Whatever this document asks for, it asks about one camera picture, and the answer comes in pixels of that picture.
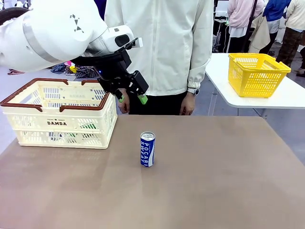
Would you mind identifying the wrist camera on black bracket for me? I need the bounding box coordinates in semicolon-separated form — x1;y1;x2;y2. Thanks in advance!
116;37;143;54

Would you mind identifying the person in cream jacket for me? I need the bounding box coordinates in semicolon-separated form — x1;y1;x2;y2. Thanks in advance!
104;0;214;116

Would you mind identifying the white side table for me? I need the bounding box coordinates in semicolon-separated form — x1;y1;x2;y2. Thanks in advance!
204;52;305;117

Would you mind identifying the yellow plastic basket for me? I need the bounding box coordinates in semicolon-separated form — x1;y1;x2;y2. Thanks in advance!
228;52;292;98

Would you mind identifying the person in blue top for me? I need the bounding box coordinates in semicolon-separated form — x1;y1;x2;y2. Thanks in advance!
263;0;293;55

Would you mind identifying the person in dark blue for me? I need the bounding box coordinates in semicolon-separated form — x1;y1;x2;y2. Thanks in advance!
94;0;107;21

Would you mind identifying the cream DAMDA shopping basket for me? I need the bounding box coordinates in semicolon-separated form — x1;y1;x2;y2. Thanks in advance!
0;78;118;150

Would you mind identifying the person's left forearm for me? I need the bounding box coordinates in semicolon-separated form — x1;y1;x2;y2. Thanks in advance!
187;54;214;89

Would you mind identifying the brown basket handle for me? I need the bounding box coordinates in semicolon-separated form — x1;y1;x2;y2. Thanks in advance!
59;80;112;113
0;78;69;112

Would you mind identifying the beige coat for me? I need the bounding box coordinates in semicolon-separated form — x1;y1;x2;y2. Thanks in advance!
249;14;271;54

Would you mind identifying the pile of coloured clothes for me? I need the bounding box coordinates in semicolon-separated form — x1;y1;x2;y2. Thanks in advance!
51;61;99;79

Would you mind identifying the green drink can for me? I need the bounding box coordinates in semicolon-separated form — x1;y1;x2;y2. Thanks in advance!
64;122;100;140

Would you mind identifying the person's right hand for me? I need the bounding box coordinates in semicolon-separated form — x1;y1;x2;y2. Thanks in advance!
118;88;131;115

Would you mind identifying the person in brown trousers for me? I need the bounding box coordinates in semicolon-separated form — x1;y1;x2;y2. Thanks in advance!
276;0;305;68

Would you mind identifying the person in pink top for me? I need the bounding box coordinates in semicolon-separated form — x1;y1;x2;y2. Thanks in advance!
227;0;265;53

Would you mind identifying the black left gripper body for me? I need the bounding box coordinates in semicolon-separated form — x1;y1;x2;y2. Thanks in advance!
95;53;136;94

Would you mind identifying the person's left hand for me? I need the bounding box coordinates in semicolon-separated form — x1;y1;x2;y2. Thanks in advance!
180;93;195;116

